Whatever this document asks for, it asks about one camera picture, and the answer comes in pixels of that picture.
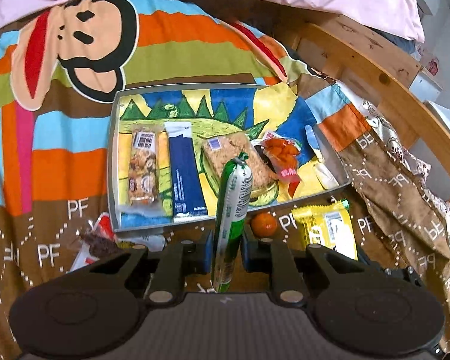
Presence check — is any yellow snack pack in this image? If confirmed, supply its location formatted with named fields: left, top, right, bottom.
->
left=292, top=199, right=358, bottom=260

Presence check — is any small orange mandarin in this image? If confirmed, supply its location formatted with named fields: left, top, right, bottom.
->
left=250, top=212, right=278, bottom=238

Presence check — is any dark dried fruit pack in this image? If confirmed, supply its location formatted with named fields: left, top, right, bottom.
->
left=80, top=232, right=122, bottom=258

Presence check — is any blue white snack bar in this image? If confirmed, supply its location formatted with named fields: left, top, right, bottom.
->
left=164, top=121, right=208, bottom=223

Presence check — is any white green vegetable snack bag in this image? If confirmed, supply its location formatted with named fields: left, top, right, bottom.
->
left=67, top=213, right=166, bottom=272

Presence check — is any green sausage stick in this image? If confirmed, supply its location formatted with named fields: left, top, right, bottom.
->
left=211, top=158, right=253, bottom=293

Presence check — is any nut bar clear wrapper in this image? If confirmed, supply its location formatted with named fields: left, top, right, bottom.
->
left=127, top=127, right=159, bottom=206

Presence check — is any orange chicken foot pack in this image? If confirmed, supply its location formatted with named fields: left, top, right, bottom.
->
left=251, top=131, right=301, bottom=185

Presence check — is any rice cracker clear pack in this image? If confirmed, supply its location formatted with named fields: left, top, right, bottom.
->
left=201, top=132, right=275, bottom=196

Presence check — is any metal tray with dinosaur cloth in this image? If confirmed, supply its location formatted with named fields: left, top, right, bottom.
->
left=107, top=84, right=350, bottom=232

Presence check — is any wooden cabinet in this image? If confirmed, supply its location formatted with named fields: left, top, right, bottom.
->
left=318, top=12, right=442, bottom=102

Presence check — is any brown monkey print blanket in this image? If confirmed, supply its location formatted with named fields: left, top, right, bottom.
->
left=0, top=0, right=450, bottom=359

